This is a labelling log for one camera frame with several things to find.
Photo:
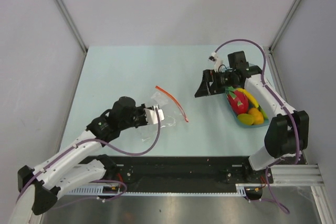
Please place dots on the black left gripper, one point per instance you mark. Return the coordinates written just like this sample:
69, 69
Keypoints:
140, 108

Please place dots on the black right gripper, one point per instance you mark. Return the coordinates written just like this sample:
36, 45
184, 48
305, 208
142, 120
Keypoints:
205, 88

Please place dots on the clear zip bag orange zipper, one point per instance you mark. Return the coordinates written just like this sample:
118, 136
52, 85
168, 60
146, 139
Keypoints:
172, 109

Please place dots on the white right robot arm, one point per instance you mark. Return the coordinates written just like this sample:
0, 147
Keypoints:
287, 131

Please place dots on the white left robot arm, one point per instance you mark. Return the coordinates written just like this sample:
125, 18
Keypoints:
42, 186

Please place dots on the red dragon fruit toy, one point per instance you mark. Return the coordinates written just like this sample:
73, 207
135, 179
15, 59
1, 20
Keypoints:
238, 101

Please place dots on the yellow banana toy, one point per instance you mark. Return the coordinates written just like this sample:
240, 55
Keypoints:
251, 98

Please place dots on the yellow mango toy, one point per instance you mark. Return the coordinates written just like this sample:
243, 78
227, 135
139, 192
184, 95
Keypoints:
246, 119

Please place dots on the orange fruit toy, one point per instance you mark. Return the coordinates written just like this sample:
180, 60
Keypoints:
257, 115

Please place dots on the green apple toy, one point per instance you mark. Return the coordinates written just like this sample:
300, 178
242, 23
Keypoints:
263, 113

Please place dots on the teal plastic fruit tray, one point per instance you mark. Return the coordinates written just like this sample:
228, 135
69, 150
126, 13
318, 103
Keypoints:
239, 88

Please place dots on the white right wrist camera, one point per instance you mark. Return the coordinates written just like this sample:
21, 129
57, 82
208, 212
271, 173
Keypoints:
216, 60

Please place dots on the black table edge rail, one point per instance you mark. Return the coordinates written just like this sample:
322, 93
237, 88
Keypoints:
185, 175

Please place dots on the white slotted cable duct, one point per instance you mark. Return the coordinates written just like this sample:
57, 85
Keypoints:
97, 190

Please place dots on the aluminium frame extrusion right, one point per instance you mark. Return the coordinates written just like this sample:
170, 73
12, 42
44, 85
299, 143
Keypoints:
296, 175

